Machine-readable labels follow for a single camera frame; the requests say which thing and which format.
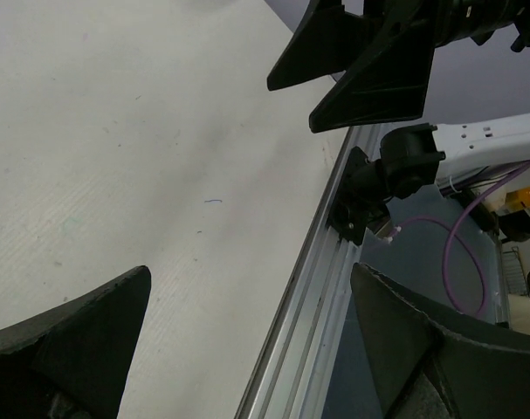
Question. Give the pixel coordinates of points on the yellow white electronics box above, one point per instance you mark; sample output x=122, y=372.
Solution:
x=512, y=199

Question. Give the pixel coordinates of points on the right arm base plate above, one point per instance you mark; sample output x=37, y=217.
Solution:
x=360, y=199

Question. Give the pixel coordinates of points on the aluminium mounting rail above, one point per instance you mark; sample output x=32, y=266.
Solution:
x=294, y=367

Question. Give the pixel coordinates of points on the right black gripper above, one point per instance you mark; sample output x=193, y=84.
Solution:
x=389, y=80

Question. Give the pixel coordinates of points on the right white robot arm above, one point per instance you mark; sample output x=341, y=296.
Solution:
x=417, y=153

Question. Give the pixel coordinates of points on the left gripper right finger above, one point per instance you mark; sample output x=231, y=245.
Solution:
x=429, y=361

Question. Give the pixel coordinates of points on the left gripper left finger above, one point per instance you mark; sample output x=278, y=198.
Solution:
x=72, y=361

